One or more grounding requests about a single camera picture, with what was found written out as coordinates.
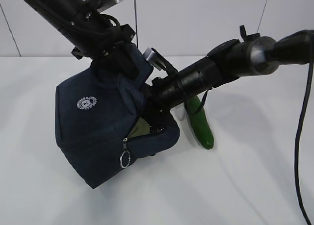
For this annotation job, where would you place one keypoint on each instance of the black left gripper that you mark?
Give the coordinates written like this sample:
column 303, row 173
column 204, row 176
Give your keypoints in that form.
column 103, row 33

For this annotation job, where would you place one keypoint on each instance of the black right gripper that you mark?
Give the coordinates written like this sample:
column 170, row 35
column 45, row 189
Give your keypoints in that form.
column 165, row 93

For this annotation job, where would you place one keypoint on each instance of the green lidded glass container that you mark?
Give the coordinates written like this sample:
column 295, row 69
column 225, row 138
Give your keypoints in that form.
column 141, row 128

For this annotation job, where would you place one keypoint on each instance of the green cucumber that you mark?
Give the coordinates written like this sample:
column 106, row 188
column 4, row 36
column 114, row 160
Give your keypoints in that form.
column 198, row 122

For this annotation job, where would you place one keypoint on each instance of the navy blue lunch bag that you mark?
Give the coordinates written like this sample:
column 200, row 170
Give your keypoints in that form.
column 96, row 109

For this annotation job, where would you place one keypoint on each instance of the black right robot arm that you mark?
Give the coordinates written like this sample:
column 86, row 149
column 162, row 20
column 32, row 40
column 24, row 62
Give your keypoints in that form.
column 255, row 55

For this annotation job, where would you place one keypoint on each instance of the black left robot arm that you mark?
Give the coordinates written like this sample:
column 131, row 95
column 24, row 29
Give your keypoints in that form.
column 61, row 14

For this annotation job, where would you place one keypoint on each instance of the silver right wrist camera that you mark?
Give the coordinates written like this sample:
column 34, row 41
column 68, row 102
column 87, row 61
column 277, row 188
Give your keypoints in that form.
column 154, row 58

